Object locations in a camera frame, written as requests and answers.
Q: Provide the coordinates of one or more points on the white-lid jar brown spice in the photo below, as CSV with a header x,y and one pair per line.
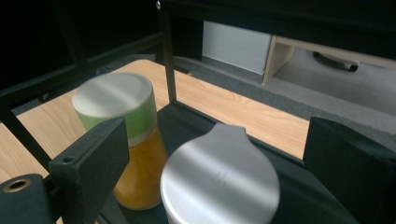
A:
x,y
218,180

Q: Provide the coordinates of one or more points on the black object under cabinet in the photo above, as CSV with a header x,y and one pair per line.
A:
x,y
334,62

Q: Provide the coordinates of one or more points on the black metal two-tier rack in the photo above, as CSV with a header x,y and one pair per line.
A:
x,y
186,124

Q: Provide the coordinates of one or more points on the green-lid jar orange spice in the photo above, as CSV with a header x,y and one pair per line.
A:
x,y
137,174

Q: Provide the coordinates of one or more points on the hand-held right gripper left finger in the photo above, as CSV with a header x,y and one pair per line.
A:
x,y
90,161

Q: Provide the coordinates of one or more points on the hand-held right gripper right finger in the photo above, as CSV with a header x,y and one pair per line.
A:
x,y
351,161

